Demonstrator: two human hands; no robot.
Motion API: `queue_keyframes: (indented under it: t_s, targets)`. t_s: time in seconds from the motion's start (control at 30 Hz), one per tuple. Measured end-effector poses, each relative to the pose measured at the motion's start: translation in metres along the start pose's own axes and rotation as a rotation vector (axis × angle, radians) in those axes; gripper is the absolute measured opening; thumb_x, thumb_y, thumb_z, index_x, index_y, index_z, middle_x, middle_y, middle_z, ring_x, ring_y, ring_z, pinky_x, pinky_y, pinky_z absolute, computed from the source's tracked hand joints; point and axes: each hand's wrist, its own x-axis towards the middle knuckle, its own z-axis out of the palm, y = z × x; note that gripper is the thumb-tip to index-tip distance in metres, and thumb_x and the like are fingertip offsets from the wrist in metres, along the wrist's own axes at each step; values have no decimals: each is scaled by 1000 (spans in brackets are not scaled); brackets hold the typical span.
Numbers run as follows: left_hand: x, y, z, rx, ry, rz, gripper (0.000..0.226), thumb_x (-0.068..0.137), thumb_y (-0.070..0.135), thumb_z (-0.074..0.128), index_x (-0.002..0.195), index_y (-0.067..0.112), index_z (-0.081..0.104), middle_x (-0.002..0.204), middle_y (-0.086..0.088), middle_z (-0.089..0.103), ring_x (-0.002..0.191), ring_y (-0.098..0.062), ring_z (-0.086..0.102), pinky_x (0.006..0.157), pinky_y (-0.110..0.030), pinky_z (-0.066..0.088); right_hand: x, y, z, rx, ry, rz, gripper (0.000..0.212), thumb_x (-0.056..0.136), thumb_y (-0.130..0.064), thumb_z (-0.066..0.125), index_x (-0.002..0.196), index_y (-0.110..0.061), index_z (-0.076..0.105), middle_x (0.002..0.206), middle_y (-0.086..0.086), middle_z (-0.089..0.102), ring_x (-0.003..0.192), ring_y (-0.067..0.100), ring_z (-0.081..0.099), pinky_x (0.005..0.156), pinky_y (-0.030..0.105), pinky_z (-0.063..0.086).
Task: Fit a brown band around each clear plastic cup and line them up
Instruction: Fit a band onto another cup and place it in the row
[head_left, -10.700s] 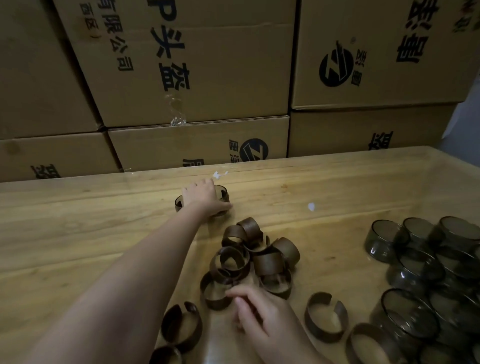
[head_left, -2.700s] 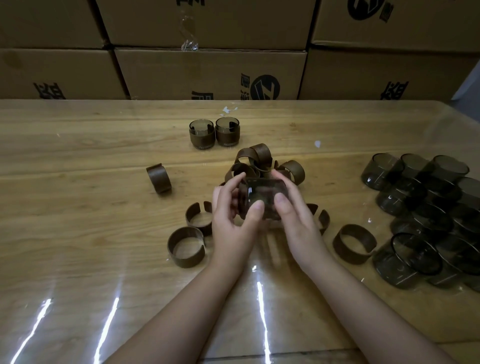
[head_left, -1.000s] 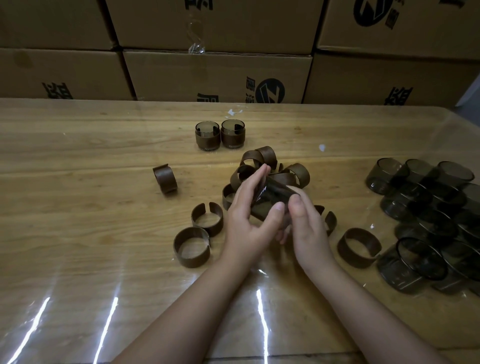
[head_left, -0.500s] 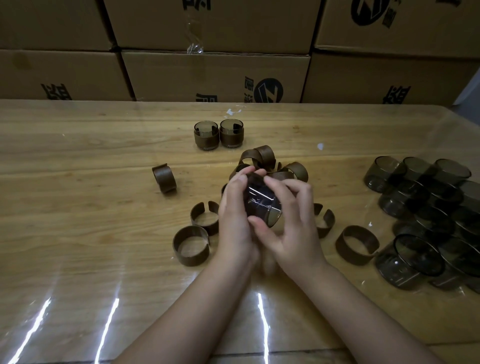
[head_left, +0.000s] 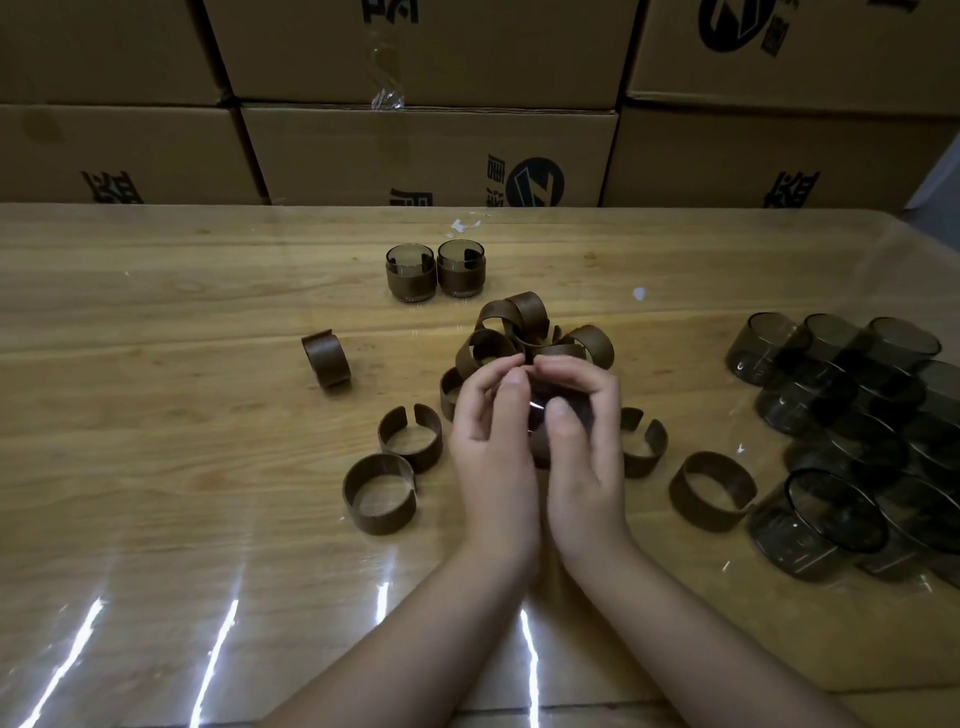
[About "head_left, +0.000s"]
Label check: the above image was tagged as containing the person's right hand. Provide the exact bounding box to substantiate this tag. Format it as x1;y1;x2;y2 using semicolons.
532;353;639;579

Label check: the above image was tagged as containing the person's left hand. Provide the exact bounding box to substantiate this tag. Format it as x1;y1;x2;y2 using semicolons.
449;352;545;579

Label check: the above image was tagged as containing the smoky tinted glass cup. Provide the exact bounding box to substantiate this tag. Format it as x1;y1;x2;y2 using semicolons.
436;238;487;299
524;371;598;470
385;242;438;305

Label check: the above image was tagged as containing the cluster of smoky glass cups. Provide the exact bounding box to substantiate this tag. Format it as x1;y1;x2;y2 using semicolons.
724;311;960;590

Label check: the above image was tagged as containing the person's left forearm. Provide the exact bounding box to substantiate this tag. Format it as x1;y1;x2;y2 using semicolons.
262;551;545;728

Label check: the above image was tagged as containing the person's right forearm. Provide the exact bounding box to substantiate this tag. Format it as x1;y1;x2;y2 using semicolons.
558;536;864;728

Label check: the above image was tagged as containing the stack of brown cardboard boxes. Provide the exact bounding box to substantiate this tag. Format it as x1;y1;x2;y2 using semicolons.
0;0;960;209

